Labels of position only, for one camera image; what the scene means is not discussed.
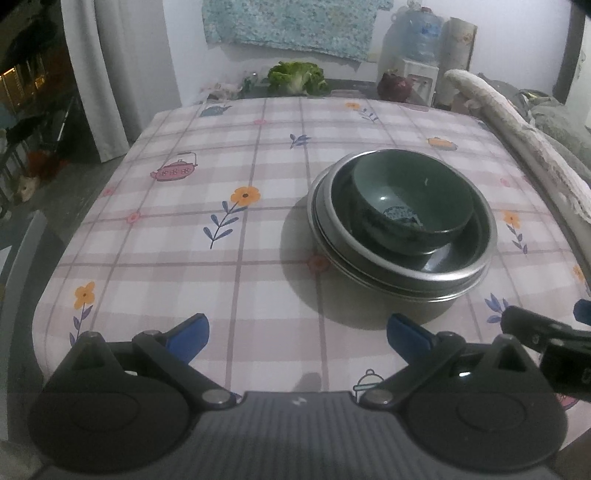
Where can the blue water jug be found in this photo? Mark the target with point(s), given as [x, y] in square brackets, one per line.
[422, 31]

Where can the blue patterned wall cloth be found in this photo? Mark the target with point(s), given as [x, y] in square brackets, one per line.
[338, 28]

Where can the green lettuce head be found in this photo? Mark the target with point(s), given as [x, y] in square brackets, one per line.
[296, 79]

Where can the medium steel bowl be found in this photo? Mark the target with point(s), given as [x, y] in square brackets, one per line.
[480, 258]

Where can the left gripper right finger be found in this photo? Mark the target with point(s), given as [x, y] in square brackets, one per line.
[479, 407]

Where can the rolled beige mat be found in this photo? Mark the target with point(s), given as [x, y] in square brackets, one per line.
[456, 52]

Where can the white curtain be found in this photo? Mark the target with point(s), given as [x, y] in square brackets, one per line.
[121, 60]

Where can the white water dispenser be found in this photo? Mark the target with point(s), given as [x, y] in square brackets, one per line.
[423, 76]

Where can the large steel bowl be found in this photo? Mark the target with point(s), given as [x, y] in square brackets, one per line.
[445, 275]

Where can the small steel bowl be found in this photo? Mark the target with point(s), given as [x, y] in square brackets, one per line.
[443, 263]

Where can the green ceramic bowl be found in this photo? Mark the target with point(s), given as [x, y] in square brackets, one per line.
[408, 202]

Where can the plaid patterned tablecloth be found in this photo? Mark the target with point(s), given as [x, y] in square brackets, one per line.
[206, 214]

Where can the red cabbage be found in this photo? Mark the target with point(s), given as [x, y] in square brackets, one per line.
[394, 88]

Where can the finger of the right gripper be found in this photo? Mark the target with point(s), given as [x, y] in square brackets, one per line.
[565, 352]
[582, 311]

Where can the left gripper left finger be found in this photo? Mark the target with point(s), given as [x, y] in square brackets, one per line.
[118, 406]

